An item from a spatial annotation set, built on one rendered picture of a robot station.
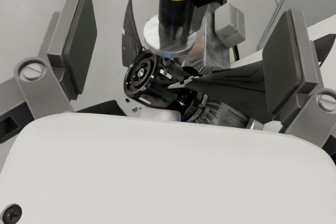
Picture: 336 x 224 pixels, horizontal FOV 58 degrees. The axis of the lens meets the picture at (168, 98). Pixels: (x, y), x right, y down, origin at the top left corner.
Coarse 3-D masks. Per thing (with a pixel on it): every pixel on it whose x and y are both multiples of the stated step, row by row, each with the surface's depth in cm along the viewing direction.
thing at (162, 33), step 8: (160, 0) 35; (168, 0) 33; (176, 0) 33; (184, 0) 34; (160, 8) 35; (168, 8) 34; (176, 8) 34; (184, 8) 35; (160, 16) 36; (168, 16) 35; (176, 16) 35; (184, 16) 36; (160, 24) 38; (168, 24) 36; (176, 24) 36; (160, 32) 39; (168, 32) 38; (176, 32) 38; (168, 40) 39
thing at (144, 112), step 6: (144, 108) 65; (150, 108) 65; (156, 108) 65; (144, 114) 64; (150, 114) 64; (156, 114) 64; (162, 114) 65; (168, 114) 65; (174, 114) 65; (180, 114) 65; (174, 120) 64; (180, 120) 64
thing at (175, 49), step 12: (192, 0) 36; (204, 0) 35; (192, 12) 37; (156, 24) 40; (192, 24) 39; (144, 36) 39; (156, 36) 39; (192, 36) 40; (156, 48) 38; (168, 48) 38; (180, 48) 39
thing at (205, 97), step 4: (204, 96) 67; (200, 100) 67; (204, 100) 67; (200, 104) 67; (204, 104) 67; (196, 108) 67; (200, 108) 67; (196, 112) 67; (192, 116) 67; (196, 116) 68; (184, 120) 68; (188, 120) 68; (192, 120) 68
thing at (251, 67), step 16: (320, 48) 45; (256, 64) 52; (320, 64) 41; (192, 80) 56; (208, 80) 53; (224, 80) 50; (240, 80) 47; (256, 80) 44; (224, 96) 45; (240, 96) 43; (256, 96) 41; (256, 112) 39
